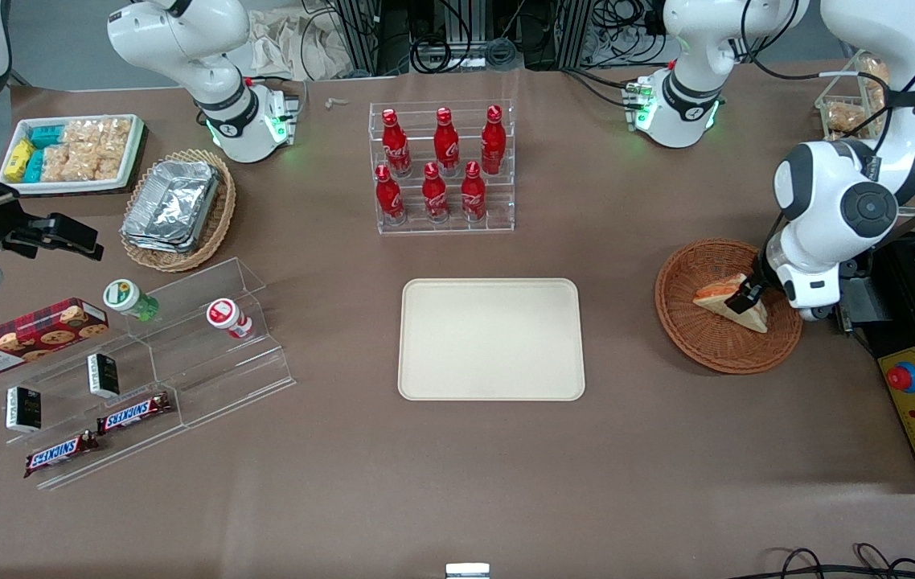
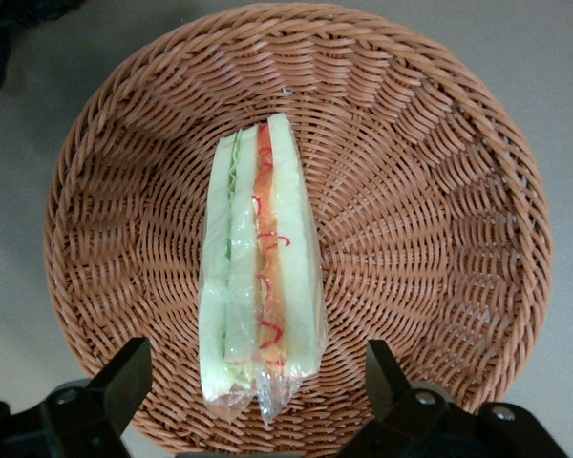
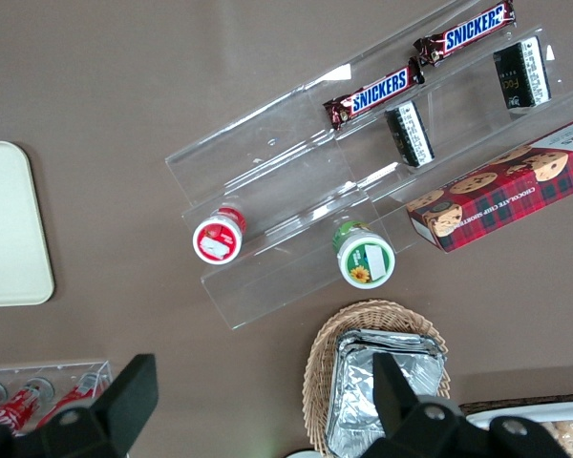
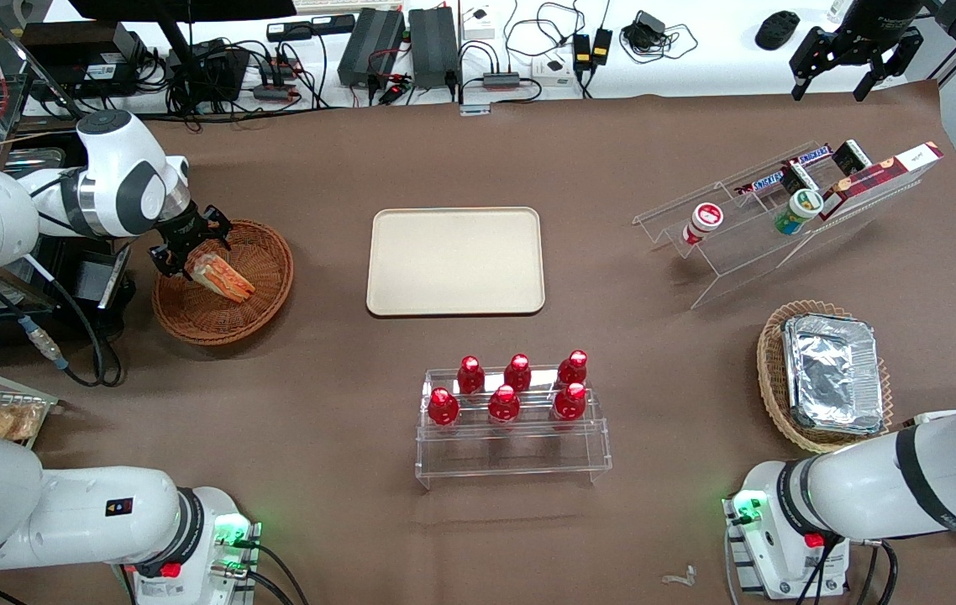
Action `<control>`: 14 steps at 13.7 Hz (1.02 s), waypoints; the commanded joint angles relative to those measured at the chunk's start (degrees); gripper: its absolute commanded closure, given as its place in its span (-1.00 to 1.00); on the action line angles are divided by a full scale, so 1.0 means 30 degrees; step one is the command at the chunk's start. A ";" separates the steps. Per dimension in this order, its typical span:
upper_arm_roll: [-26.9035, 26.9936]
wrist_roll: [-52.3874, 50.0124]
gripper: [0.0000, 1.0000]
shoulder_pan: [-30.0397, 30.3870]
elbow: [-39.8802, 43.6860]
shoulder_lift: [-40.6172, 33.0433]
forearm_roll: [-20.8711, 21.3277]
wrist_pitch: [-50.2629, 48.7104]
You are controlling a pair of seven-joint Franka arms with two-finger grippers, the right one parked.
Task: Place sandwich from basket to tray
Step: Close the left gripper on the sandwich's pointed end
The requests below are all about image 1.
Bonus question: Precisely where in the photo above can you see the triangular sandwich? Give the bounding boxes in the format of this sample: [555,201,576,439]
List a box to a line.
[692,273,769,334]

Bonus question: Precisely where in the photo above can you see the white rectangular snack tray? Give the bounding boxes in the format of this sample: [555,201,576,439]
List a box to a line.
[0,114,145,196]

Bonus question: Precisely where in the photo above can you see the round brown wicker basket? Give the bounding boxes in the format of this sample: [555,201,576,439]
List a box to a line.
[654,238,804,375]

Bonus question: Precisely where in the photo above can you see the oval light wicker basket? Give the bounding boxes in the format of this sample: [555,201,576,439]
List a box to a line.
[120,148,237,273]

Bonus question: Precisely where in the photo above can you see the beige plastic tray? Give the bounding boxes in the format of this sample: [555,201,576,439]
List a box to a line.
[398,278,586,401]

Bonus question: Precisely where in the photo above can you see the clear bag rice crackers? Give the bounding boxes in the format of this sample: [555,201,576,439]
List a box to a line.
[64,119,103,149]
[100,117,133,155]
[73,146,127,182]
[41,145,76,183]

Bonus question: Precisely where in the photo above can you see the yellow snack packet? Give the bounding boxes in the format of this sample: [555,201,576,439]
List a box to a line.
[3,138,35,183]

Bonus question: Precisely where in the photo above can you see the green capped small bottle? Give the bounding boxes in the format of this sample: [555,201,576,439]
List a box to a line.
[102,278,159,322]

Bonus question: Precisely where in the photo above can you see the red tartan cookie box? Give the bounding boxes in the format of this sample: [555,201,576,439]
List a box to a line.
[0,298,110,380]

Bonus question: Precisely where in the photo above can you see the stacked aluminium foil trays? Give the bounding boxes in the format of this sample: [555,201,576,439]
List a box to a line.
[121,159,221,254]

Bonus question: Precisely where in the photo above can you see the small black white box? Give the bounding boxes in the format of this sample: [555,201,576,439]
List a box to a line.
[87,352,121,399]
[6,386,43,433]

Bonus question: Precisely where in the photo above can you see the black machine housing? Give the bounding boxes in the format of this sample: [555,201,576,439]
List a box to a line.
[837,229,915,379]

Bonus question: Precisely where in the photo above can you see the bagged fried snack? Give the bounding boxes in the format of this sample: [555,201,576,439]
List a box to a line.
[823,103,868,133]
[860,53,891,88]

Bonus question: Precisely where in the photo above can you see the red capped small bottle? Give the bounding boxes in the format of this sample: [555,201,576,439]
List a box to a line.
[206,298,254,341]

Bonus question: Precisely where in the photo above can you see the Snickers chocolate bar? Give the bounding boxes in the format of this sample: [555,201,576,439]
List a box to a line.
[23,430,101,478]
[96,392,173,436]

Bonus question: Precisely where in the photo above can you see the clear acrylic step shelf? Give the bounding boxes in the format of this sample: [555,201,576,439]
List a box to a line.
[0,257,297,491]

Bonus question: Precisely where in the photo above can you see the clear acrylic bottle rack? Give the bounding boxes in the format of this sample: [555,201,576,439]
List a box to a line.
[368,100,516,236]

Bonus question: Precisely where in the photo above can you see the crumpled beige cloth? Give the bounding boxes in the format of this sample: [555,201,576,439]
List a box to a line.
[247,8,355,81]

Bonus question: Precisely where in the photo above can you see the red cola bottle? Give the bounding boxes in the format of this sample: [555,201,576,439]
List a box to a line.
[422,162,449,224]
[434,107,460,176]
[375,164,406,226]
[381,109,412,178]
[481,105,506,175]
[461,161,487,222]

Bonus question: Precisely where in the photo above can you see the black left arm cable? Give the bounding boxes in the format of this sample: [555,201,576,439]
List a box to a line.
[741,0,915,266]

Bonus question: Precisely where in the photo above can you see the black floor cable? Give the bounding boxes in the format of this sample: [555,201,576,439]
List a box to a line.
[735,543,915,579]

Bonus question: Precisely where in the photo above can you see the aluminium frame rack with cables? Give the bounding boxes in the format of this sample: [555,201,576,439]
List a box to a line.
[297,0,671,77]

